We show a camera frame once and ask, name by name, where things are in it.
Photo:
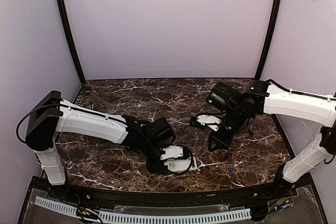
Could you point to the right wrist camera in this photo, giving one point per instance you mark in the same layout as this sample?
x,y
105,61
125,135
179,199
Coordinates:
x,y
202,121

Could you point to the white remote control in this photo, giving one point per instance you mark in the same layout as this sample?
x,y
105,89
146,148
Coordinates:
x,y
180,165

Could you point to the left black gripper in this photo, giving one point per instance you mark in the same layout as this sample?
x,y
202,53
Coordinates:
x,y
153,165

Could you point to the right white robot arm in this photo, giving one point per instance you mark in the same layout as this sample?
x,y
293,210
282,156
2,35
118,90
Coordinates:
x,y
268,97

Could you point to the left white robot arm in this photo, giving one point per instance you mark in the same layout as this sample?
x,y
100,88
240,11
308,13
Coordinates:
x,y
53,115

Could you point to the white slotted cable duct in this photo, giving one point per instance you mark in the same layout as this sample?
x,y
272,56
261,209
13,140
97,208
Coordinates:
x,y
124,214

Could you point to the right black frame post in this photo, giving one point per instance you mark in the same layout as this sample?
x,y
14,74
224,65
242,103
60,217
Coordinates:
x,y
268,39

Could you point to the black front rail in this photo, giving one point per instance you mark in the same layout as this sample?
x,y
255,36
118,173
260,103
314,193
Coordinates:
x,y
247,196

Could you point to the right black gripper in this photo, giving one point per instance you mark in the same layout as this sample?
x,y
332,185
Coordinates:
x,y
222,135

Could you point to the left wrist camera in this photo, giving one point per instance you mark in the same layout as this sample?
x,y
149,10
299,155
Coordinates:
x,y
175,152

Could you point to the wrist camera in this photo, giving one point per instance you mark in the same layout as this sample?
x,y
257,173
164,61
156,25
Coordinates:
x,y
175,152
202,121

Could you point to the left black frame post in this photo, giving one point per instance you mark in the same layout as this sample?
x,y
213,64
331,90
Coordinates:
x,y
70,41

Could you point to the black frame post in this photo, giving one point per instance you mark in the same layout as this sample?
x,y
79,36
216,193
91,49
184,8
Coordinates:
x,y
70,41
268,39

